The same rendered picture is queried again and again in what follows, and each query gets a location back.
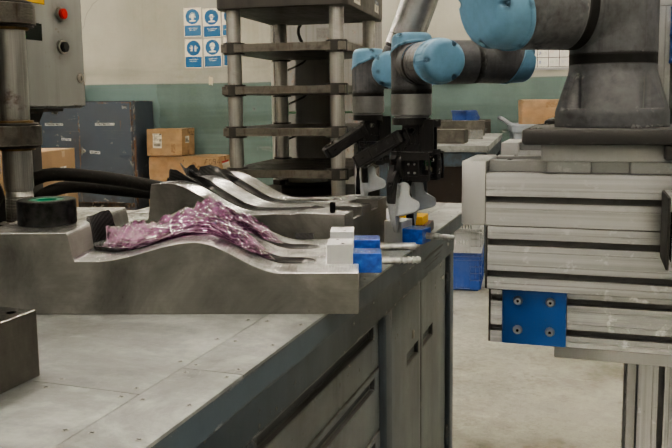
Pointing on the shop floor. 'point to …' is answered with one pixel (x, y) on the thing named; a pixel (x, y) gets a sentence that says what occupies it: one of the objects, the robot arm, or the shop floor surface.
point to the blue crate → (468, 271)
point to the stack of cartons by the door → (177, 152)
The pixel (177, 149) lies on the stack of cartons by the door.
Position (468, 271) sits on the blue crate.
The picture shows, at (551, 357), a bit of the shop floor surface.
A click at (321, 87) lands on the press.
